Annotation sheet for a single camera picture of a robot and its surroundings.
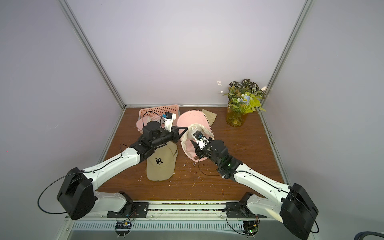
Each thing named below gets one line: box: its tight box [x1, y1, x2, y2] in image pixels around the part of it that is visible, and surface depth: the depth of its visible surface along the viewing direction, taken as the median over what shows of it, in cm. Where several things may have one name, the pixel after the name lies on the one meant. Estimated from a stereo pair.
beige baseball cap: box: [146, 141, 178, 181], surface depth 87 cm
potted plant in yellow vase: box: [222, 79, 267, 127], surface depth 102 cm
